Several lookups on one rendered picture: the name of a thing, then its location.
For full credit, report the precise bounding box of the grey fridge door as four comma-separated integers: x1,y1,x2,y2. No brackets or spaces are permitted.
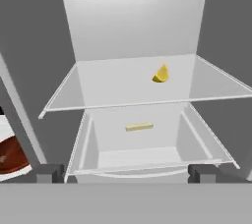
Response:
0,52,48,167

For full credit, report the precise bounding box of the clear glass fridge shelf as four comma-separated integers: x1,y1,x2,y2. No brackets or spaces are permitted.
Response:
37,54,252,120

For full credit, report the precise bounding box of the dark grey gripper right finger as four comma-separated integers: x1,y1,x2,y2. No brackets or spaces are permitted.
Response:
188,163,245,184

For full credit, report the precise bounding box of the pale yellow butter stick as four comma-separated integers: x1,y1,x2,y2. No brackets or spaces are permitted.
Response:
125,122,155,133

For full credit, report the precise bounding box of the grey fridge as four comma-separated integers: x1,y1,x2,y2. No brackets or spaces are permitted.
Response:
0,0,252,184

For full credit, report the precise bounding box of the white fridge drawer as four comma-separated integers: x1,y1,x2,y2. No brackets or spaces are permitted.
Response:
64,102,241,184

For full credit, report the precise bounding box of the yellow lemon wedge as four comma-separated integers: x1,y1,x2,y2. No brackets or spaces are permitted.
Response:
152,64,170,84

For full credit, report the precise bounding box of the white and brown bottle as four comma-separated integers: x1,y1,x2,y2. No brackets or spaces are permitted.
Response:
0,106,33,182

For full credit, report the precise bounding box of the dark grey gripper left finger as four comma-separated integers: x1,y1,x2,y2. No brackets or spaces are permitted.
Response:
24,164,65,184

